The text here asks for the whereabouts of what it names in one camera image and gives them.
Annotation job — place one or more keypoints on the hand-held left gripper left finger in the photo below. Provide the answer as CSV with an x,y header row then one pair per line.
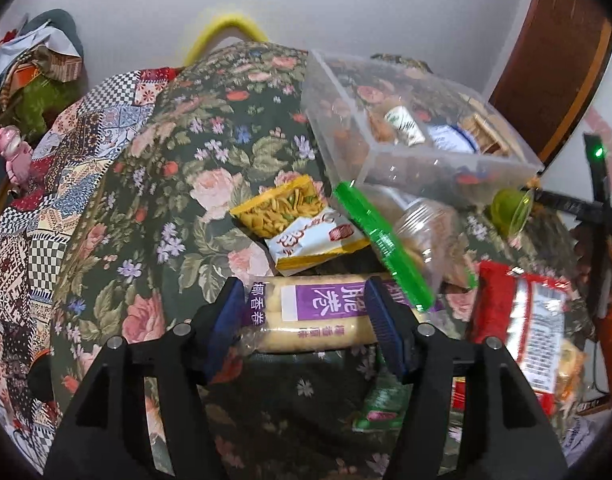
x,y
226,317

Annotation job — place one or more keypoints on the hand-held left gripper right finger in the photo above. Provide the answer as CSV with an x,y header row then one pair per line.
x,y
386,327

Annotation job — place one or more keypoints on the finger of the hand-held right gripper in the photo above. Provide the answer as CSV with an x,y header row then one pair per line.
x,y
561,201

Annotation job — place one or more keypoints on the green jelly cup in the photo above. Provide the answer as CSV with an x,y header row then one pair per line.
x,y
508,210

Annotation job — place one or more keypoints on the purple label roll snack packet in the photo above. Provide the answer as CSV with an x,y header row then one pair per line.
x,y
311,310

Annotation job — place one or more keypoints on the clear plastic storage box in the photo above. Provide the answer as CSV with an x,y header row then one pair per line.
x,y
386,105

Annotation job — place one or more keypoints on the person's right hand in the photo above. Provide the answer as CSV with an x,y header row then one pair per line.
x,y
581,245

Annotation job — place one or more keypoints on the green snack packet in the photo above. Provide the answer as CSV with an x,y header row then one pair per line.
x,y
386,407

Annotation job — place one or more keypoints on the clear jar with green lid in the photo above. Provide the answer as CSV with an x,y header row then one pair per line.
x,y
416,240

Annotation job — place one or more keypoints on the brown cracker packet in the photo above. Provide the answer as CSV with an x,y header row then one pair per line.
x,y
487,132

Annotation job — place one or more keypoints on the white and yellow snack packet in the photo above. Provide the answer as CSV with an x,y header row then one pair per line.
x,y
316,237

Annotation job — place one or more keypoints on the yellow fried strips snack packet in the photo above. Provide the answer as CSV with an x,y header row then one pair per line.
x,y
278,207

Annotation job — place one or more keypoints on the red snack packet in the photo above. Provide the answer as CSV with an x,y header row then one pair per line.
x,y
526,320

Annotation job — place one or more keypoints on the blue and white snack packet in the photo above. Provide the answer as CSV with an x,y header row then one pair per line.
x,y
451,137

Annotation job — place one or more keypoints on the brown wooden door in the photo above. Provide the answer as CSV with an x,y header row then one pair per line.
x,y
551,60

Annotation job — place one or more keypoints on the small white snack packet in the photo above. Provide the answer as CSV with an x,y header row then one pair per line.
x,y
405,124

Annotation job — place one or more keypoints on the orange fried snack packet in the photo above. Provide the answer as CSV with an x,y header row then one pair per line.
x,y
380,127

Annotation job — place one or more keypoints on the patchwork printed blanket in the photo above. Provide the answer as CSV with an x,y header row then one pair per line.
x,y
45,200

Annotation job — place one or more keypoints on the white printed bag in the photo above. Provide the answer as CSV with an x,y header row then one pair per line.
x,y
583,427

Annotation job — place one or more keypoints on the pink plush toy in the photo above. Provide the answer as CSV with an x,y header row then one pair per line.
x,y
16,152

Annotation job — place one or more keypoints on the yellow tube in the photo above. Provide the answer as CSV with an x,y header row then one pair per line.
x,y
225,32

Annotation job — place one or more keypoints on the green plush toy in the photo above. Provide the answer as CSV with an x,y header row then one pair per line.
x,y
38,97

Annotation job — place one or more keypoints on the pile of clothes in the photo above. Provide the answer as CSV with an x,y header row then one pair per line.
x,y
30,50

